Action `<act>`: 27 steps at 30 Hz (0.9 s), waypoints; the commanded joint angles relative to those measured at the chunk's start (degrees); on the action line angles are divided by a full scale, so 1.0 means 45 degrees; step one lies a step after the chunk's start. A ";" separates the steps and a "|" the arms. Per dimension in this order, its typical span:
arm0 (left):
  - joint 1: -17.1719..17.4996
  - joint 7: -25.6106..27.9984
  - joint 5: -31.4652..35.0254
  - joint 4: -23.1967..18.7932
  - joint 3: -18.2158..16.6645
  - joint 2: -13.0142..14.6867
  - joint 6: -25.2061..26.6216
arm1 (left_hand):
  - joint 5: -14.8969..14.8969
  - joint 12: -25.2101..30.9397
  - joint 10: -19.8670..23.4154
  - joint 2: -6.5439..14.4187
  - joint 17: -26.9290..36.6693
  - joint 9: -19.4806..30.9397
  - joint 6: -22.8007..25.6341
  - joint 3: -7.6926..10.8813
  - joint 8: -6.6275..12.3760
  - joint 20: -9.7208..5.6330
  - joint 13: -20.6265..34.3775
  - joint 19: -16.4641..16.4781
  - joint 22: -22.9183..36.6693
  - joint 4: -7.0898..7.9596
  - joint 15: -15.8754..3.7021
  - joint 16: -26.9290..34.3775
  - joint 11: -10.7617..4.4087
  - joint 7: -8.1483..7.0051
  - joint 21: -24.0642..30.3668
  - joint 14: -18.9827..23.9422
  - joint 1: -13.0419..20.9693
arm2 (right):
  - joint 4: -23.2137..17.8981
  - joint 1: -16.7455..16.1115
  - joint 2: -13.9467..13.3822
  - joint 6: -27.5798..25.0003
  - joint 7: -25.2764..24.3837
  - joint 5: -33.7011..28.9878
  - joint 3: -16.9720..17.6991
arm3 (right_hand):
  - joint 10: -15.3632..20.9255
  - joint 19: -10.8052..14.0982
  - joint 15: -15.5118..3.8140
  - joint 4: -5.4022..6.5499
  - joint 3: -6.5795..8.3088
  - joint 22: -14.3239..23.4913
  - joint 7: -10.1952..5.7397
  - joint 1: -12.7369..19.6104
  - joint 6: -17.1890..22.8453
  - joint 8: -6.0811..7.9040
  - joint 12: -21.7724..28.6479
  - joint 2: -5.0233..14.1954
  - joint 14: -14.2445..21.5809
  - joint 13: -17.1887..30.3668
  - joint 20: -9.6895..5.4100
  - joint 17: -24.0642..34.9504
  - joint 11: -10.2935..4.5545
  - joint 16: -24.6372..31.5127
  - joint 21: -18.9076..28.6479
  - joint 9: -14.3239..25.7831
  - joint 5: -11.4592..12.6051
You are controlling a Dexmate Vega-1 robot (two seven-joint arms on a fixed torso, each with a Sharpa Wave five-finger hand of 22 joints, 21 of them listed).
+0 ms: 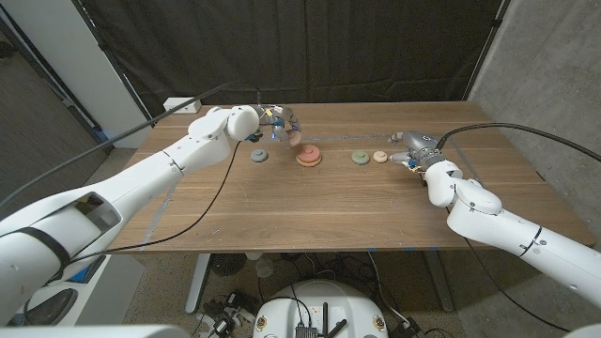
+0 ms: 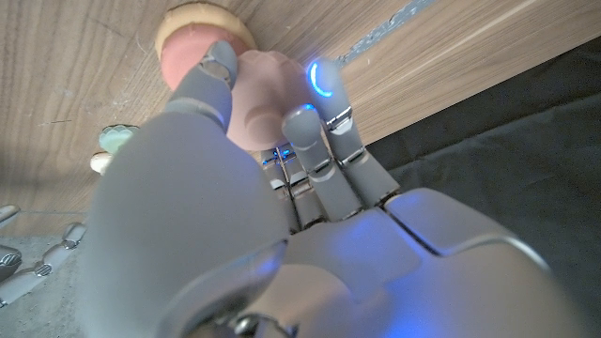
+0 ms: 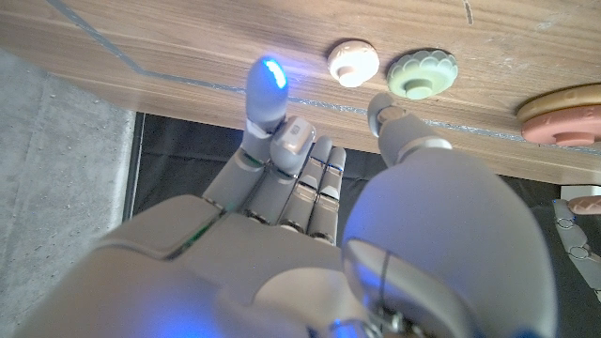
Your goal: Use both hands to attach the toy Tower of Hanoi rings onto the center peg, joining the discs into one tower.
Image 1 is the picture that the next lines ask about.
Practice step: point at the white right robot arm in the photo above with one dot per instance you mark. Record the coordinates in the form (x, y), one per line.
(516, 235)

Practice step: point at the black backdrop pole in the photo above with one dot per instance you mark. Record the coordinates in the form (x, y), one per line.
(488, 46)
(113, 61)

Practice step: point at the large orange toy disc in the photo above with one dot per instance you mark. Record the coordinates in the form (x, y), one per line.
(308, 164)

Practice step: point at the small cream toy disc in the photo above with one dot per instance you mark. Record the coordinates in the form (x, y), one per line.
(380, 156)

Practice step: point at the black device with blue disc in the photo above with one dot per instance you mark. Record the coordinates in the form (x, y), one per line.
(80, 274)

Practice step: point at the pink toy disc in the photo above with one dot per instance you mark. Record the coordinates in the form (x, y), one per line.
(295, 138)

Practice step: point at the small black floor fan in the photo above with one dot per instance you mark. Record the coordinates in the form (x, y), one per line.
(228, 264)

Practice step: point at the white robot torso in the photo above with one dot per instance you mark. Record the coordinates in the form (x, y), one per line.
(319, 305)

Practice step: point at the dark grey round pad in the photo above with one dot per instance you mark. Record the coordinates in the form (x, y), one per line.
(51, 306)

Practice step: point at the white table leg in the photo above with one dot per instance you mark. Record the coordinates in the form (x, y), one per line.
(197, 281)

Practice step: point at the small grey toy disc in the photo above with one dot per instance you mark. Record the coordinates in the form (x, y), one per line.
(258, 155)

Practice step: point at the red toy disc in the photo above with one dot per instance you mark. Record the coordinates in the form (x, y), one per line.
(308, 152)

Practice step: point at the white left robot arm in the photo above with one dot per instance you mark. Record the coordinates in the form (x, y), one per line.
(141, 178)

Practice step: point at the grey table leg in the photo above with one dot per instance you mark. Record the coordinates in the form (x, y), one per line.
(439, 281)

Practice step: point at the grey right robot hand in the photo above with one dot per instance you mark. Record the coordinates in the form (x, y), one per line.
(418, 143)

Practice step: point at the white power strip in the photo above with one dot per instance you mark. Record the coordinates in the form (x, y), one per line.
(180, 102)

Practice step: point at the black curtain backdrop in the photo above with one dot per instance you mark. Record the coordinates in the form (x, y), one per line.
(305, 47)

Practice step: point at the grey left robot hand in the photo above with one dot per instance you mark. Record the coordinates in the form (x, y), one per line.
(279, 119)

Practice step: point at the clear plastic jar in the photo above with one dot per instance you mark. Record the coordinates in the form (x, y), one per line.
(264, 268)

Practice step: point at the green toy disc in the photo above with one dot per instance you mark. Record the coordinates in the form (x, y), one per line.
(360, 157)

